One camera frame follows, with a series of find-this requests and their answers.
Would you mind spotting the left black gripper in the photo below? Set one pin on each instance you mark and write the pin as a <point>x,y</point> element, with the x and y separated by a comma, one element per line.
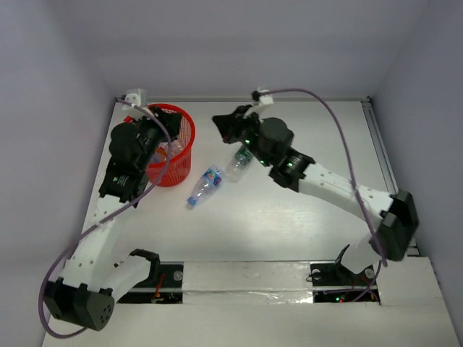
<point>163,118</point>

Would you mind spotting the red mesh plastic bin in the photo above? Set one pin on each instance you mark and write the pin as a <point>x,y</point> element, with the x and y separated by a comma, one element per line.
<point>180,165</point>

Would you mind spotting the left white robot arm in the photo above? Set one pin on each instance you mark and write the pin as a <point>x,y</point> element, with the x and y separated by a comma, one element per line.
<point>91,283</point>

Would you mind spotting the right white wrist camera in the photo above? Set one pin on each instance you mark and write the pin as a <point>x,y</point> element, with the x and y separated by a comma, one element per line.
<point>262,99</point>

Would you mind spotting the green label clear bottle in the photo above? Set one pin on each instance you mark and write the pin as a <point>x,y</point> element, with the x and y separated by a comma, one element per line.
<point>239,163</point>

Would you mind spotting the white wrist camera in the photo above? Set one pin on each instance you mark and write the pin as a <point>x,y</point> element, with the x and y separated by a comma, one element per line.
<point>262,99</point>
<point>135,96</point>

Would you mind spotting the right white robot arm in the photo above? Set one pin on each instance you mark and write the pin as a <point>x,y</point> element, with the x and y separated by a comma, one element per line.
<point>393,217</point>

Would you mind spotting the orange blue label bottle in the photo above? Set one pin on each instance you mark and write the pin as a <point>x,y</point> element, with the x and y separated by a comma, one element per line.
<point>161,153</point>

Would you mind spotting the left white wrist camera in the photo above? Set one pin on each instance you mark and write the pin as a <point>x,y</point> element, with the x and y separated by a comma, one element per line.
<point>135,96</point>

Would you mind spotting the silver taped front rail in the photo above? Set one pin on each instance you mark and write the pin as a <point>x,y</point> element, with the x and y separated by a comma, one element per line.
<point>204,283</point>

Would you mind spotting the light blue label bottle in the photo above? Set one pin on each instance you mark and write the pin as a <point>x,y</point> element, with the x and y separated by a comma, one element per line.
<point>206,185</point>

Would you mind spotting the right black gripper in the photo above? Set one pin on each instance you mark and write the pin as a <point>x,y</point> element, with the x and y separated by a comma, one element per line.
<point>230,124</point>

